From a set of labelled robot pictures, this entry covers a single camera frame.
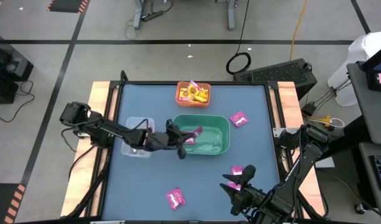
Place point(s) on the orange plastic bin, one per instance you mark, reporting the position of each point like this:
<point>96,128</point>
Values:
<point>193,105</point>

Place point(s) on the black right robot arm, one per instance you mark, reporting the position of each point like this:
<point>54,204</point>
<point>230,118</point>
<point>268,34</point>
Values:
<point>302,168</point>

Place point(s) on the black table frame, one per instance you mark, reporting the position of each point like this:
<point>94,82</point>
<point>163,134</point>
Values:
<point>146,83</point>

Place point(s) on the black orange-striped floor mat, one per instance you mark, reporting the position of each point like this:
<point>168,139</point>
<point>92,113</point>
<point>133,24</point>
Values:
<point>3,202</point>
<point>67,5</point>

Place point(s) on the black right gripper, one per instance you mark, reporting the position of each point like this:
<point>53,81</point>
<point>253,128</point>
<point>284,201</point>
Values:
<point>249,196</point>

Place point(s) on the black equipment box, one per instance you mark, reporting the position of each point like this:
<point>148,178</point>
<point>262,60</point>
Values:
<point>7,62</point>

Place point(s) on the white paper sign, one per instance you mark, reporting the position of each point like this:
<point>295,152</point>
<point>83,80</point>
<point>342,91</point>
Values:
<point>327,162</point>

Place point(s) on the clear plastic bin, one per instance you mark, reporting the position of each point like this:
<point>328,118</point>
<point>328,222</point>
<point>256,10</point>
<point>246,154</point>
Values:
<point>131,121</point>

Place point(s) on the white plastic bag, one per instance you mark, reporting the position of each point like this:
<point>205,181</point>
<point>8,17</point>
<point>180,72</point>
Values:
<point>358,49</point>

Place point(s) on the yellow plug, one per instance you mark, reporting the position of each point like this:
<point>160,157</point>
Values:
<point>326,120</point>

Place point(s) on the black diagonal brace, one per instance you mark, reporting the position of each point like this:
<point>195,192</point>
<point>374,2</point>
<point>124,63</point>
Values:
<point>316,211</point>
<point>84,190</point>

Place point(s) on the grey desk leg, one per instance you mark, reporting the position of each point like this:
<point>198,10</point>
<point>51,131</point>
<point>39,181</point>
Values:
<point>138,18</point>
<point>230,18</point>

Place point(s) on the black power strip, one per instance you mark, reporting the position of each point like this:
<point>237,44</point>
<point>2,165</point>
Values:
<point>153,15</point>

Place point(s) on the black monitor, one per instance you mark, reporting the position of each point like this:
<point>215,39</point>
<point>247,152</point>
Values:
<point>376,81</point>

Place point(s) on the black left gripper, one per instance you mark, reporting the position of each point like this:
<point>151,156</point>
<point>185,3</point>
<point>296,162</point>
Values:
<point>165,141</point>

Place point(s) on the green plastic bin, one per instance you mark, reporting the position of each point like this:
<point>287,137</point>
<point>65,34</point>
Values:
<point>209,130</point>

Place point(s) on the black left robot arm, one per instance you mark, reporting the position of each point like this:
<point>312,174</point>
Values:
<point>109,130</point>

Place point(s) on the grey desk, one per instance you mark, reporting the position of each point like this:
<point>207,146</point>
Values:
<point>373,115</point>

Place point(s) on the black power adapter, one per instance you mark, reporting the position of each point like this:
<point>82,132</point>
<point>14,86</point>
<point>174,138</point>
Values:
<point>309,109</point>

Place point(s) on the grey side table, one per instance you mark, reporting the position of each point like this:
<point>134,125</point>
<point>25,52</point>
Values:
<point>369,193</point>

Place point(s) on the black computer tower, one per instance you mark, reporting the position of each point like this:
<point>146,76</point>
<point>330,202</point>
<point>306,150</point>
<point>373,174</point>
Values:
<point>280,74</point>

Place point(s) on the wooden side board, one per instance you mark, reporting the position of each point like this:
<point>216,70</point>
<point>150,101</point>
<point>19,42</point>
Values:
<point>98,93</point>
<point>286,93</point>

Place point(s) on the black caster wheel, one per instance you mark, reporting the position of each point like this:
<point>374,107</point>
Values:
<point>359,209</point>

